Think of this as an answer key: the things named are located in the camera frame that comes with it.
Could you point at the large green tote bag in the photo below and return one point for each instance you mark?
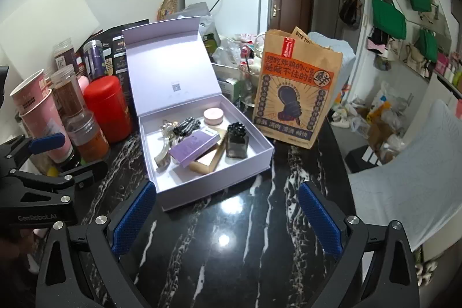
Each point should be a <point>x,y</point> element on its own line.
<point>388,19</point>

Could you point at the red canister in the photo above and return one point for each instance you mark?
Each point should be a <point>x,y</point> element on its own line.
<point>106,109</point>

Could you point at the printed brown paper bag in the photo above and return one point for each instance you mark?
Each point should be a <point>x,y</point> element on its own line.
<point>296,95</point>

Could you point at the row of bottles on ledge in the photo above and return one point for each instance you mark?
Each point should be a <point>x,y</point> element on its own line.
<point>451,71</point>

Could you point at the purple label jar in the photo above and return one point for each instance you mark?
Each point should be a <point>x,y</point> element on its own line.
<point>94,59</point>

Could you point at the woven straw fan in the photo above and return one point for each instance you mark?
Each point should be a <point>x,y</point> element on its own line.
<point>168,3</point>

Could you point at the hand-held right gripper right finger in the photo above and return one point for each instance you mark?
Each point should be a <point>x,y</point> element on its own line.
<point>321,221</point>

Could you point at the smoky transparent cube bottle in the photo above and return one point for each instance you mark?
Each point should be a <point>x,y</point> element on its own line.
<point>236,149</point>

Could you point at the pink hanging bag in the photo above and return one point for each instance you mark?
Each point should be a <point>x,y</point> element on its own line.
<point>377,42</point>

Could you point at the glass teapot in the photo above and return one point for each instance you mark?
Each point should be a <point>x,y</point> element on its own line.
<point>258,46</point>

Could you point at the pink paper cup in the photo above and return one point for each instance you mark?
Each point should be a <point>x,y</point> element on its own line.
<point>30,91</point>
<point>47,134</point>

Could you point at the black snack pouches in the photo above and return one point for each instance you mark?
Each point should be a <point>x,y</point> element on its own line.
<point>119,48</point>

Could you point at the person's left hand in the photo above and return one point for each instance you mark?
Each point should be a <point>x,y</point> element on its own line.
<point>18,246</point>

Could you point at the lavender gift box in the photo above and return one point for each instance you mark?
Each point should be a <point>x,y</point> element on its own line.
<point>162,59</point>

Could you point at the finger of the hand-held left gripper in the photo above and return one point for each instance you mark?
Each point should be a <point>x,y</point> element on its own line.
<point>86,173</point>
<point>47,142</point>

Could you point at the white plastic bag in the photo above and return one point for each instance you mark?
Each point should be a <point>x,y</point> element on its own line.
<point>388,98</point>

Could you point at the chair with blue-grey cover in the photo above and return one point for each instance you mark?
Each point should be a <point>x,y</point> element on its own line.
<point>346,59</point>
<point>415,178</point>

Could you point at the black hanging bag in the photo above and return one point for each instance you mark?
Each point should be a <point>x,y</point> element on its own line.
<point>350,8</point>

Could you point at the pearl white hair claw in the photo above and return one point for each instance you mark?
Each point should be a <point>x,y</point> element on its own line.
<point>163,154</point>

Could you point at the clear jar with brown contents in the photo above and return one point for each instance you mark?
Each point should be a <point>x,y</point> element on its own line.
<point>68,91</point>

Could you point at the white fridge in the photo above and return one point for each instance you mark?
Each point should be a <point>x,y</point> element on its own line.
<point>234,1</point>

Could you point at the cardboard box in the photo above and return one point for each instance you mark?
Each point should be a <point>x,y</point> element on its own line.
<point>377,131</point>

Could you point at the clear jar with orange contents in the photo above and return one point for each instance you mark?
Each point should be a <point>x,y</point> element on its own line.
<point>88,140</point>

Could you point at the gold rectangular box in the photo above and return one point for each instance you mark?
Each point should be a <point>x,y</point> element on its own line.
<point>209,164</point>

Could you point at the purple box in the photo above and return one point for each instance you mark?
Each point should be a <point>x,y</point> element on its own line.
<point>193,148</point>

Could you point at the black polka dot scrunchie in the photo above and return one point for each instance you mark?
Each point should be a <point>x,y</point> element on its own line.
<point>236,129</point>

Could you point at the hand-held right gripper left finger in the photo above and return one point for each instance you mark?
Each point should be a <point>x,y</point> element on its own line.
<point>131,221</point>

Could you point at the dark label clear jar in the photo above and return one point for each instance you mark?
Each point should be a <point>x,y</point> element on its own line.
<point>65,55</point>

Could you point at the pink round compact box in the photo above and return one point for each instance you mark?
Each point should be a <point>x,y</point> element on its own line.
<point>213,116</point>

